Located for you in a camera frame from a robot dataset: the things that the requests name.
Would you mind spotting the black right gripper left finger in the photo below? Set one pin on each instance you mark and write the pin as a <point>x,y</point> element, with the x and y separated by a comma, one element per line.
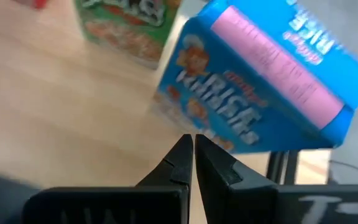
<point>172,174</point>

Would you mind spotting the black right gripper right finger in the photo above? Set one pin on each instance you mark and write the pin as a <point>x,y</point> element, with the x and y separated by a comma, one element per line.
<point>216,174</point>

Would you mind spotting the wooden shelf board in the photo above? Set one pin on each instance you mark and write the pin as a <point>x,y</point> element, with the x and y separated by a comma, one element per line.
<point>57,109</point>

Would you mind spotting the blue cereal box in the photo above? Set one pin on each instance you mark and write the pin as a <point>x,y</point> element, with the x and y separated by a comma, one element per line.
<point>259,77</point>

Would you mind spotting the black metal table frame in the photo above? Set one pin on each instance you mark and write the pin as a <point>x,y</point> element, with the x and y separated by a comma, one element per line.
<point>275,168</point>

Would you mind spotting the green cereal box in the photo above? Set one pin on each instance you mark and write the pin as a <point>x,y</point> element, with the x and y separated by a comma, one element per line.
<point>126,34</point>

